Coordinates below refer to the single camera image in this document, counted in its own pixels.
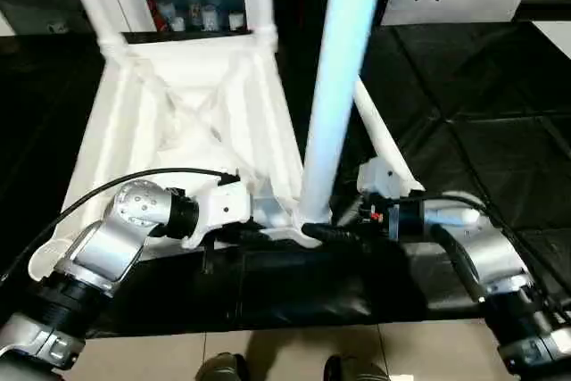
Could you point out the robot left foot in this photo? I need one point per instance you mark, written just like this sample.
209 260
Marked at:
220 367

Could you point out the white flat board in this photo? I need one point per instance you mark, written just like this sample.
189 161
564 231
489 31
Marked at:
557 35

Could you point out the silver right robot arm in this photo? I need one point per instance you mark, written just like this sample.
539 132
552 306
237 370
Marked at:
490 256

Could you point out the white plastic table top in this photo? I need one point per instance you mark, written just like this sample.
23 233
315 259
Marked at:
156 140

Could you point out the red bottle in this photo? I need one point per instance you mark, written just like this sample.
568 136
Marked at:
158 17

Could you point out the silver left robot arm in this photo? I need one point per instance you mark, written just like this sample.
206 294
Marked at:
107 247

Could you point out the white leg with black mark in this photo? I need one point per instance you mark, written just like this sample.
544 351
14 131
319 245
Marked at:
96 6

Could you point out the small white jar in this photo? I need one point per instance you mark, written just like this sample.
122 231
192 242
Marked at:
235 19
178 24
208 19

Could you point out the black work mat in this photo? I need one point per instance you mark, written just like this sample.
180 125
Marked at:
468 109

